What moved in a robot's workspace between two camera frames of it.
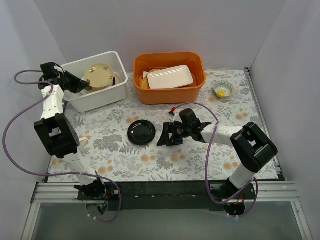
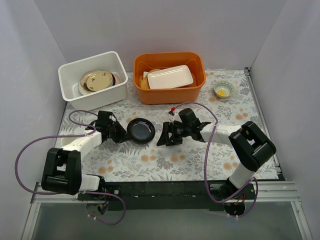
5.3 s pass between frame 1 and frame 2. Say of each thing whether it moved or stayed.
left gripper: moved
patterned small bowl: stayed
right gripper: stayed
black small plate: stayed
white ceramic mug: moved
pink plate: stayed
